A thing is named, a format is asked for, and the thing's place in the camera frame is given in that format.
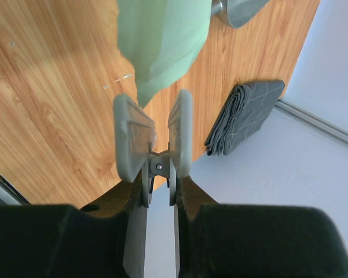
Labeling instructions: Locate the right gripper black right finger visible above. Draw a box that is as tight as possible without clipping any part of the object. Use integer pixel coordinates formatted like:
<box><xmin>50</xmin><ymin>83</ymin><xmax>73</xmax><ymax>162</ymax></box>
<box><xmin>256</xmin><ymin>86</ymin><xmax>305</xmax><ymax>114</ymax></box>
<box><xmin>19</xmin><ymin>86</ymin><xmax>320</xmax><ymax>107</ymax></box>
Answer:
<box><xmin>175</xmin><ymin>177</ymin><xmax>348</xmax><ymax>277</ymax></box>

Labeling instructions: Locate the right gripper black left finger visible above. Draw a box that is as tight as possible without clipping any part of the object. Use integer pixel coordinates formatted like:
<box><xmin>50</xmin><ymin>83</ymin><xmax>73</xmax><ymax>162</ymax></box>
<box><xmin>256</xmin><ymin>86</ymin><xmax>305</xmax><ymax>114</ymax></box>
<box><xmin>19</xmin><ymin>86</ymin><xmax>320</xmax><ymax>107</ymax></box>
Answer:
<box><xmin>0</xmin><ymin>176</ymin><xmax>147</xmax><ymax>277</ymax></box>

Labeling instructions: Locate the white plastic bag clip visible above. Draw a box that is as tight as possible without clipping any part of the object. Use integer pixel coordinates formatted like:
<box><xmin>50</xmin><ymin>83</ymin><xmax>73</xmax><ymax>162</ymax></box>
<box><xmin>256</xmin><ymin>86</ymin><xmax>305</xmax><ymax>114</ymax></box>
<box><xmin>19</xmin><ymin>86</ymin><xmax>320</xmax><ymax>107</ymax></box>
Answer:
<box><xmin>113</xmin><ymin>89</ymin><xmax>193</xmax><ymax>208</ymax></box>

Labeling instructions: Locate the green cat litter bag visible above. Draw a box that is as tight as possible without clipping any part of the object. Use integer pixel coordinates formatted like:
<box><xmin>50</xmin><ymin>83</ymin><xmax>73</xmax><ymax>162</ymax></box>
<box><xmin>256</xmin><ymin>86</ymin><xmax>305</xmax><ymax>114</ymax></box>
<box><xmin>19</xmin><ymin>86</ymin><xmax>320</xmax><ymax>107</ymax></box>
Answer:
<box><xmin>118</xmin><ymin>1</ymin><xmax>212</xmax><ymax>108</ymax></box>

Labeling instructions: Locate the grey metal scoop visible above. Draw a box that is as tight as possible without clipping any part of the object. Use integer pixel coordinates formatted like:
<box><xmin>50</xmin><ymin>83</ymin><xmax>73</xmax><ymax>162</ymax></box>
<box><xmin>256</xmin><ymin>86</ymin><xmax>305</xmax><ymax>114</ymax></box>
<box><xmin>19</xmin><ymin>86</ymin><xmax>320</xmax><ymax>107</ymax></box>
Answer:
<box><xmin>211</xmin><ymin>0</ymin><xmax>269</xmax><ymax>28</ymax></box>

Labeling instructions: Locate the folded dark grey cloth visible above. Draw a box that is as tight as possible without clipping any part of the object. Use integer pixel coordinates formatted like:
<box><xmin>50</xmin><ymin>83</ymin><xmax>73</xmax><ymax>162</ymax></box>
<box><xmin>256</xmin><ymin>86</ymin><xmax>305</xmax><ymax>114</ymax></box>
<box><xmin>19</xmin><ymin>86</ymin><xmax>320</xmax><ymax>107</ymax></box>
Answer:
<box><xmin>204</xmin><ymin>79</ymin><xmax>285</xmax><ymax>156</ymax></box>

